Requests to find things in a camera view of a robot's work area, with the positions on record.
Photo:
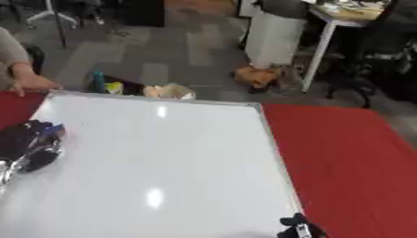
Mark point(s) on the white chair base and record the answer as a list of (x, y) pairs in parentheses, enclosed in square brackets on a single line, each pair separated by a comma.
[(51, 14)]

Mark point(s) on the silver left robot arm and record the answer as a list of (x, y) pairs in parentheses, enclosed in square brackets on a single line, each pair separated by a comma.
[(5, 173)]

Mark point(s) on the white whiteboard with metal frame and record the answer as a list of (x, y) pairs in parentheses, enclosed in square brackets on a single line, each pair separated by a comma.
[(163, 161)]

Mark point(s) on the teal bottle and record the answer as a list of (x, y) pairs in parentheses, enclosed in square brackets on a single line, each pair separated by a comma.
[(99, 82)]

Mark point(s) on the white table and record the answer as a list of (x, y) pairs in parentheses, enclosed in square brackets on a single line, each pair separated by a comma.
[(339, 28)]

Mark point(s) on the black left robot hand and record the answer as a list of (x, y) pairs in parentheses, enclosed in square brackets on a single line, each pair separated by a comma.
[(24, 145)]

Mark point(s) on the person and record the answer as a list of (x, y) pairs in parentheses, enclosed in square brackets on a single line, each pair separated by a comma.
[(12, 59)]

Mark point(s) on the black office chair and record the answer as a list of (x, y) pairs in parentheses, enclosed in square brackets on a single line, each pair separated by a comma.
[(374, 52)]

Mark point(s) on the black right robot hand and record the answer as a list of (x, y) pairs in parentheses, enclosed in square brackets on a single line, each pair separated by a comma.
[(298, 227)]

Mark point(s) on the blue whiteboard brush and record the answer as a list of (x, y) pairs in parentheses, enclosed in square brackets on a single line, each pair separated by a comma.
[(54, 130)]

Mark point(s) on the person's hand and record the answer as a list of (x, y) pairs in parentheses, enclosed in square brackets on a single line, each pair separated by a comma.
[(32, 83)]

